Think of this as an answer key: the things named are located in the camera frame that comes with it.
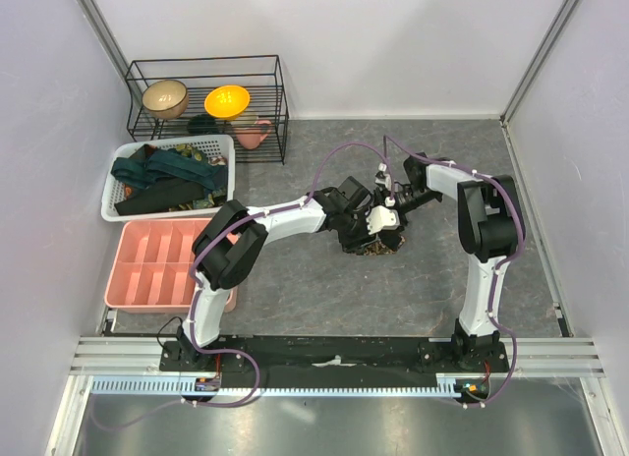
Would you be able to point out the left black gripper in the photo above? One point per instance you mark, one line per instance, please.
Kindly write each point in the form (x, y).
(354, 246)

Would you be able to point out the brown floral tie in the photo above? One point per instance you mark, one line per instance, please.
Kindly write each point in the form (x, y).
(387, 244)

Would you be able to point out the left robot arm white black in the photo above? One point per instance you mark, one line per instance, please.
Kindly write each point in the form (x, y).
(228, 247)

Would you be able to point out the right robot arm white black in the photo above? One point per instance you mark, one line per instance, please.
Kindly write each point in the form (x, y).
(491, 232)

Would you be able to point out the pink mug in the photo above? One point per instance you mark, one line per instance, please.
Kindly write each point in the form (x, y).
(253, 133)

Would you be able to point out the orange bowl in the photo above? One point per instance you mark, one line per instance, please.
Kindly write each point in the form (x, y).
(227, 102)

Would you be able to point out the dark green bowl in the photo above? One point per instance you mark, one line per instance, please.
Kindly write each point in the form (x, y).
(202, 124)

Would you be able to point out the black tie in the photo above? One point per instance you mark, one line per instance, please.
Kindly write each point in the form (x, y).
(160, 197)

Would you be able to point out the green floral tie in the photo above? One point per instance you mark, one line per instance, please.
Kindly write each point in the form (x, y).
(189, 151)

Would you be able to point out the pink divided tray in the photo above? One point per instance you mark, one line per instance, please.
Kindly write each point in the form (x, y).
(150, 272)

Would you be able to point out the teal tie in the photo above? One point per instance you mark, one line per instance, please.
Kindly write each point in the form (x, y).
(164, 165)

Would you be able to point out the beige bowl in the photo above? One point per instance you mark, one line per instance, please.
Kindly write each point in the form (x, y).
(166, 99)

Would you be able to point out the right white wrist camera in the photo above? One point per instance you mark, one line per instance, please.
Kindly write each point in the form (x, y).
(383, 177)

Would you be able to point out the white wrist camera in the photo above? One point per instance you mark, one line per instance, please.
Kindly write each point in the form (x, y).
(383, 177)
(383, 217)

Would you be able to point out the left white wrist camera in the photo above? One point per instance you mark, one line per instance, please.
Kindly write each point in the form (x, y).
(383, 217)

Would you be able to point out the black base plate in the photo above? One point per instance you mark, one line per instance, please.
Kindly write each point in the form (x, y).
(318, 360)

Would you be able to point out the aluminium rail frame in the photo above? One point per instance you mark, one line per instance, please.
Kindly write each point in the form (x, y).
(553, 400)

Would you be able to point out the light blue cable duct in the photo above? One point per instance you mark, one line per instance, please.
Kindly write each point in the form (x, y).
(172, 385)

